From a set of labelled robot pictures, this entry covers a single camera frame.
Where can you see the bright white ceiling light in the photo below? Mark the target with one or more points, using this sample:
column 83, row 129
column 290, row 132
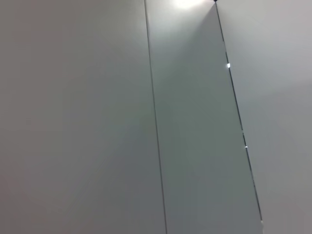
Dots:
column 186, row 2

